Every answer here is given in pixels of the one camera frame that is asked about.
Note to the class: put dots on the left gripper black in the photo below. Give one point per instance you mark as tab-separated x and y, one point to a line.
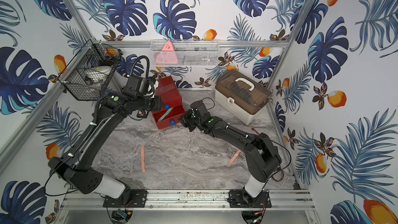
156	103

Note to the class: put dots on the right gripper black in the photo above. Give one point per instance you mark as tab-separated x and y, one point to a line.
183	119

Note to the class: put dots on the teal fruit knife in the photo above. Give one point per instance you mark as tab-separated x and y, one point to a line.
166	113

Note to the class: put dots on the red three-drawer cabinet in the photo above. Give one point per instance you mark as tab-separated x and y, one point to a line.
171	97

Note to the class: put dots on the pink fruit knife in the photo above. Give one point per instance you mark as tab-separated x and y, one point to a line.
143	168
235	156

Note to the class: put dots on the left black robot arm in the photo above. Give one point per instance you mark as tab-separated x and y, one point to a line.
75	165

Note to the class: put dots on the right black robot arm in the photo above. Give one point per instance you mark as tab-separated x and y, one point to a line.
262	157

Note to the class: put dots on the pink triangle item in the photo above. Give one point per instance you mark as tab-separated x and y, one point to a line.
167	56

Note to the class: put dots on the brown lid storage box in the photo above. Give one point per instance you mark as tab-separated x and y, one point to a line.
241	96

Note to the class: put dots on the white object in basket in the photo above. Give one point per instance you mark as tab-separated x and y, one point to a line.
97	74

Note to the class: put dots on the clear wall shelf basket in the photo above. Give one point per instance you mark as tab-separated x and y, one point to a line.
191	52

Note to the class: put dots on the black wire basket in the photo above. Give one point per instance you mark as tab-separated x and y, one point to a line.
89	55

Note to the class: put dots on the aluminium front rail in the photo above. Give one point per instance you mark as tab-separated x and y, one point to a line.
196	200

